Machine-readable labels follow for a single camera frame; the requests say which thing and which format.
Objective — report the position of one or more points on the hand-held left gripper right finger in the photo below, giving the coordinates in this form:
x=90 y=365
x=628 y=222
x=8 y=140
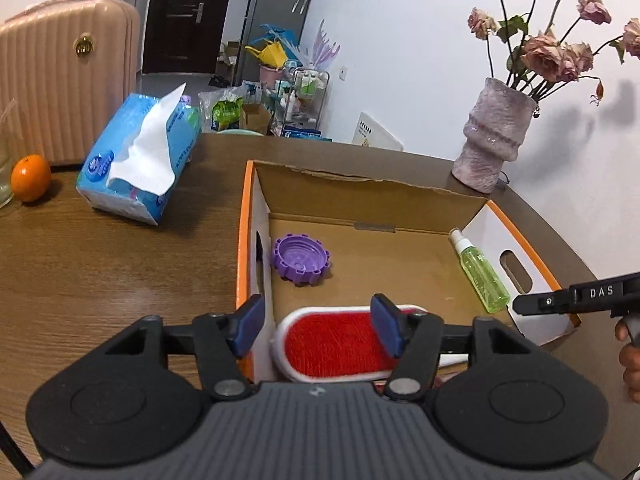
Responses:
x=385 y=325

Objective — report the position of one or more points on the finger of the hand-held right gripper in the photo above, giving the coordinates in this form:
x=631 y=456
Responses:
x=590 y=294

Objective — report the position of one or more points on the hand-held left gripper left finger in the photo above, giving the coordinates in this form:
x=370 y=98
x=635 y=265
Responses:
x=247 y=327

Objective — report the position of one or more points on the orange-rimmed cardboard box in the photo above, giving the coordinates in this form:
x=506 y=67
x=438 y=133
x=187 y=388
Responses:
x=380 y=260

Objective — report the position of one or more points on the person's right hand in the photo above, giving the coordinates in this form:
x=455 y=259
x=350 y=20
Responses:
x=631 y=367

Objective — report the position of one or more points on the red and white lint brush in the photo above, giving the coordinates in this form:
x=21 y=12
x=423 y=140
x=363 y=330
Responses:
x=330 y=345

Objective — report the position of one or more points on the purple ridged lid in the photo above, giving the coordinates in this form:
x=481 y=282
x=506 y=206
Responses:
x=300 y=260

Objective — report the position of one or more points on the green spray bottle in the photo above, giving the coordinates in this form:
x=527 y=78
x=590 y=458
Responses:
x=482 y=280

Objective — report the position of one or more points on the mauve textured vase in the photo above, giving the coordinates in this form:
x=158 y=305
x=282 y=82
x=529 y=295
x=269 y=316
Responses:
x=492 y=135

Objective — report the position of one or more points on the white flat panel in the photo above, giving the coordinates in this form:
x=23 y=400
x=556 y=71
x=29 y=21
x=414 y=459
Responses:
x=375 y=135

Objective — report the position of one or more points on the teal plastic basin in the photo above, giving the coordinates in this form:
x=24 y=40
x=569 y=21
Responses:
x=237 y=132

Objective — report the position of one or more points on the blue packets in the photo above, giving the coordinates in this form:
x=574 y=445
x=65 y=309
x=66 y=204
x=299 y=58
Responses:
x=302 y=134

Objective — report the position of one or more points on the small brown cardboard carton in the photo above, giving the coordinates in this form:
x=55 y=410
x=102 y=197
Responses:
x=256 y=119

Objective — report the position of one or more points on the blue tissue pack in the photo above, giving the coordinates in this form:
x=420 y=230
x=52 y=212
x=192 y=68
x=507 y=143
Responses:
x=110 y=170

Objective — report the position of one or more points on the green plastic bag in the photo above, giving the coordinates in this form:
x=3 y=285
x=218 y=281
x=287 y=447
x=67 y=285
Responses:
x=226 y=112

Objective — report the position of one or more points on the dried pink rose bouquet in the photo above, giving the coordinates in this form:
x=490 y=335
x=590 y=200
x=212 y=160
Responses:
x=542 y=55

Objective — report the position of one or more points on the dark shoes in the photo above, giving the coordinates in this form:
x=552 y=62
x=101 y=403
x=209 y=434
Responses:
x=218 y=81

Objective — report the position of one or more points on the pink bucket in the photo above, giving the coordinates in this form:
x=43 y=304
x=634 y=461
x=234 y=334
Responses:
x=271 y=77

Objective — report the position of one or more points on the orange fruit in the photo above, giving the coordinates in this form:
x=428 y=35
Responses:
x=31 y=179

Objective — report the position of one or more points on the open carton by door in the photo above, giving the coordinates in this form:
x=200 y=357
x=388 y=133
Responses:
x=230 y=55

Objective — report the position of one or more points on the yellow watering can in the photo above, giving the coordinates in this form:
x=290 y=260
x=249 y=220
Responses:
x=270 y=55

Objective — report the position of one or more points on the clear drinking glass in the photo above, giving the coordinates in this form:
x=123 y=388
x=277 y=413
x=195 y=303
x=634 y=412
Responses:
x=4 y=185

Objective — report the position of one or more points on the purple fairy wings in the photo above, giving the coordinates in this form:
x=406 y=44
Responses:
x=322 y=47

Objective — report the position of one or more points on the blue plastic hanger rack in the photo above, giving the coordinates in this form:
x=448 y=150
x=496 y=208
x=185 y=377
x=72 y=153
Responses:
x=280 y=35

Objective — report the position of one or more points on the dark brown entrance door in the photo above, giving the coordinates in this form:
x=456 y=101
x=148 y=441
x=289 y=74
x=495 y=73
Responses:
x=170 y=35

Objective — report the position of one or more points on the pink ribbed suitcase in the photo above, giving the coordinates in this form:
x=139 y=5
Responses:
x=60 y=85

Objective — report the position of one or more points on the white wall socket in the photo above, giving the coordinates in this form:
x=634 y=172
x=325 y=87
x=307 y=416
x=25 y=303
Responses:
x=343 y=73

